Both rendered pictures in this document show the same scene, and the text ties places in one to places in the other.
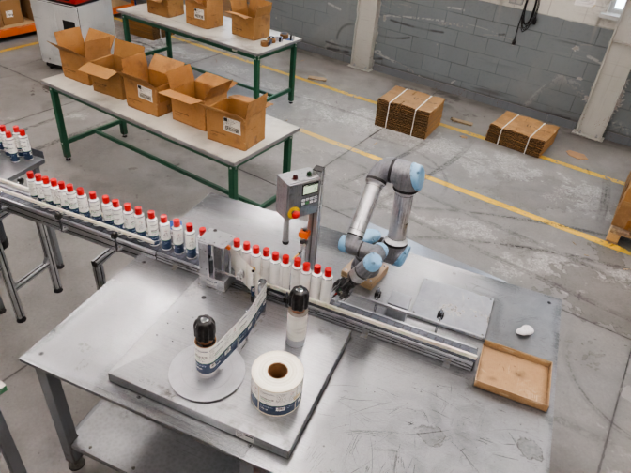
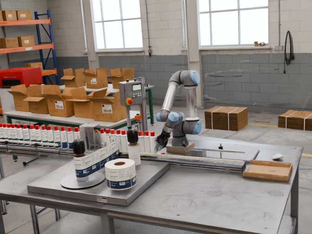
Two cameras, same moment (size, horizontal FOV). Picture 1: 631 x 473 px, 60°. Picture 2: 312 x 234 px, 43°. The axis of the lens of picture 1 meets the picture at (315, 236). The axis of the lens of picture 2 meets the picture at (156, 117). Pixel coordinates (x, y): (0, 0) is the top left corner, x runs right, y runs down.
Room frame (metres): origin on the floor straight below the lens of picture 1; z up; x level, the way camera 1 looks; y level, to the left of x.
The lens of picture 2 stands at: (-1.09, -0.44, 1.91)
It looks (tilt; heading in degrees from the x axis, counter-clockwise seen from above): 13 degrees down; 6
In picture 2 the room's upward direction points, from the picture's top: 4 degrees counter-clockwise
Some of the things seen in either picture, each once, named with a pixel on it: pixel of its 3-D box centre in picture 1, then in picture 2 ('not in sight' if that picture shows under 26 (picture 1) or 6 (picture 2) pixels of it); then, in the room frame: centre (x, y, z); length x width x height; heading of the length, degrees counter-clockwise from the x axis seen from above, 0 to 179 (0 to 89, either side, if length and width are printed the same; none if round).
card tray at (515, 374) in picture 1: (514, 373); (268, 169); (1.62, -0.92, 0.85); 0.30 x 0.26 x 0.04; 70
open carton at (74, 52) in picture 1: (84, 56); (26, 97); (4.64, 2.15, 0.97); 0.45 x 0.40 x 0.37; 151
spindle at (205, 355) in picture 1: (206, 345); (80, 159); (1.45, 0.39, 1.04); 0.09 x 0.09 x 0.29
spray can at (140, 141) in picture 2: (305, 280); (141, 143); (1.95, 0.03, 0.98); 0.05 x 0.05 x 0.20
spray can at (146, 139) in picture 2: (315, 282); (147, 143); (1.95, -0.02, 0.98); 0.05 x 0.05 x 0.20
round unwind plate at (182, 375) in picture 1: (207, 371); (82, 179); (1.45, 0.39, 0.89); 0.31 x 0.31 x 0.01
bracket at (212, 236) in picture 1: (216, 237); (89, 125); (2.01, 0.45, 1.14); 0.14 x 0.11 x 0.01; 70
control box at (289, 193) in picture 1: (298, 193); (131, 93); (2.07, 0.09, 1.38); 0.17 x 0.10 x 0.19; 125
